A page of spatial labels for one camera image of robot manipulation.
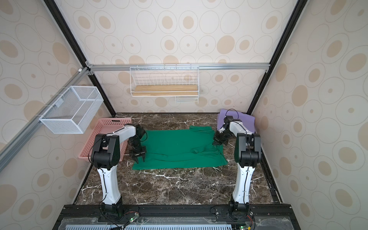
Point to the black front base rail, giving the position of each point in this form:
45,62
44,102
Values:
178,217

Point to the folded purple t-shirt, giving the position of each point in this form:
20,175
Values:
247,120

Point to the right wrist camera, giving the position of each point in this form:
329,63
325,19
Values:
227,121

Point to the white mesh wall basket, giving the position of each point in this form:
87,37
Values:
73,111

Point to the aluminium wall rail back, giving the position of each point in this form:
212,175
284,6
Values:
201,67

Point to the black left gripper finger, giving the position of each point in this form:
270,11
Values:
143,154
134,157

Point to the green t-shirt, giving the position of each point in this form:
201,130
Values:
184,148

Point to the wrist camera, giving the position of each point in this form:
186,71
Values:
227,121
140,131

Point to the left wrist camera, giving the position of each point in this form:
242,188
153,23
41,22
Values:
140,131

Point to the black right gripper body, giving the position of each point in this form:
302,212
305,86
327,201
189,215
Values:
220,138

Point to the aluminium wall rail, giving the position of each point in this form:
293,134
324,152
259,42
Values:
201,67
24,135

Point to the aluminium wall rail left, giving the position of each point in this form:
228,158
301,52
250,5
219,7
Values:
24,135

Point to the white wire wall shelf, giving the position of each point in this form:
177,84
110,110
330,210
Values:
183,85

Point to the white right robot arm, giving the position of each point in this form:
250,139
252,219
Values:
247,154

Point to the pink plastic basket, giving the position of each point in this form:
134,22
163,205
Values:
102,127

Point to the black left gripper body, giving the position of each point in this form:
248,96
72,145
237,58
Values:
136,149

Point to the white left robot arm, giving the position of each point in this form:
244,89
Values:
105,157

